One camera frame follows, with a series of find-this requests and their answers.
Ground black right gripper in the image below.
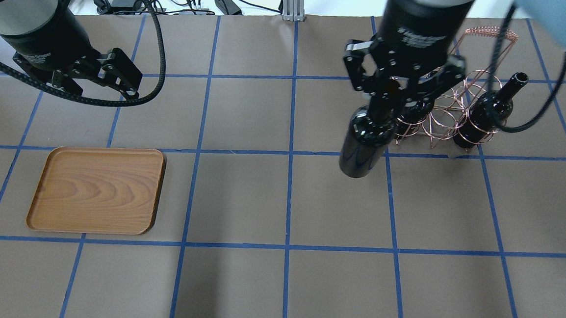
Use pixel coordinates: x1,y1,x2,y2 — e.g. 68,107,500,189
343,0,471,104

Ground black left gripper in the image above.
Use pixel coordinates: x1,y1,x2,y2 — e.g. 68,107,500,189
0,10,142,102

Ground dark wine bottle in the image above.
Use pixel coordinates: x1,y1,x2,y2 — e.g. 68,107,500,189
395,101,434,141
339,79,401,178
452,72,529,150

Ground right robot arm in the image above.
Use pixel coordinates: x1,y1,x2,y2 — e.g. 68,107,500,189
343,0,475,106

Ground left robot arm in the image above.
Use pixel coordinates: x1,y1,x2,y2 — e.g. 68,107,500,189
0,0,142,101

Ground wooden tray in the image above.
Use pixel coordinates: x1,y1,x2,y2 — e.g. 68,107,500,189
26,147,166,236

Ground black power adapter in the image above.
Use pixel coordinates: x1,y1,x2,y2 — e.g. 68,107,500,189
214,0,243,16

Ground copper wire bottle basket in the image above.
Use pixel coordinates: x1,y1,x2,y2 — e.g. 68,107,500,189
394,25,519,153

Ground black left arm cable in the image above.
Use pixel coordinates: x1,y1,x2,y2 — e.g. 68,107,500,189
0,0,171,110

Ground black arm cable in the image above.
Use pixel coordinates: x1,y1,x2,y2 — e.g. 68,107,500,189
0,0,171,110
483,2,566,137

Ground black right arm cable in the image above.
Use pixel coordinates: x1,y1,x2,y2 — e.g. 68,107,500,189
483,2,566,137

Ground aluminium frame post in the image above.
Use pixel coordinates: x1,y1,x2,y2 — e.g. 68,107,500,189
281,0,306,22

